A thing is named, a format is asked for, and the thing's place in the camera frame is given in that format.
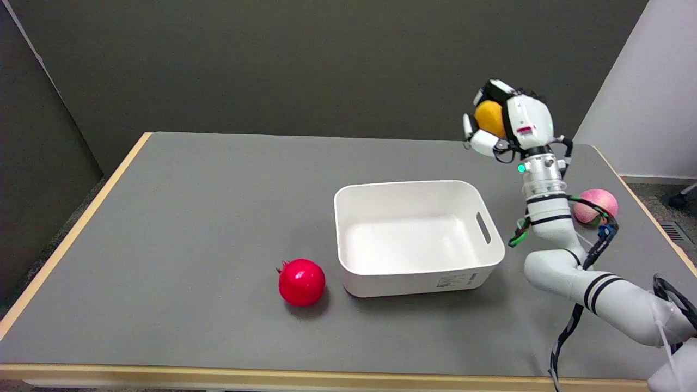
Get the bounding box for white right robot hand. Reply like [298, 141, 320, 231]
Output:
[462, 79, 555, 159]

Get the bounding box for orange fruit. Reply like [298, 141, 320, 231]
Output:
[474, 101, 506, 138]

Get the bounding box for white plastic box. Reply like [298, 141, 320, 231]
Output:
[334, 180, 506, 298]

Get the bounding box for pink peach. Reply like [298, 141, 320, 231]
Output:
[573, 188, 619, 225]

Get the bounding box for black chair caster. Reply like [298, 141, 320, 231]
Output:
[668, 183, 697, 210]

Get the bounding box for floor vent grille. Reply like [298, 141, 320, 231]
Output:
[660, 221, 693, 245]

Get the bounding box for red pomegranate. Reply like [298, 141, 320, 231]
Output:
[276, 259, 326, 307]

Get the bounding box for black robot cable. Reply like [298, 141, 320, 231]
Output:
[548, 196, 620, 392]

